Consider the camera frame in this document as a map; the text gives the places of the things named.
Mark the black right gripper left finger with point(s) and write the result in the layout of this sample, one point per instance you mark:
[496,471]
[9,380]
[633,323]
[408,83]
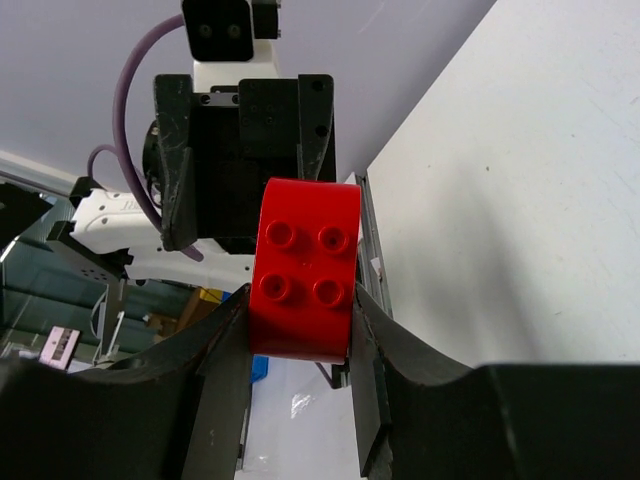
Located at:
[173,411]

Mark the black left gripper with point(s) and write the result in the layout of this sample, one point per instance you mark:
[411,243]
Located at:
[274,128]

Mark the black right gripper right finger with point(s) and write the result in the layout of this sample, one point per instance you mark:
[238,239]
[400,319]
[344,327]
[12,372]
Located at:
[422,415]

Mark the red lego piece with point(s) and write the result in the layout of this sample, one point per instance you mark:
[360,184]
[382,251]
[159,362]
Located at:
[304,271]

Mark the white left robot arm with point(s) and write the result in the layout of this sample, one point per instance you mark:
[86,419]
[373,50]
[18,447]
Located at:
[109,238]

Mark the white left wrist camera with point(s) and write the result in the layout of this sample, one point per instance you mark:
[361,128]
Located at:
[231,40]

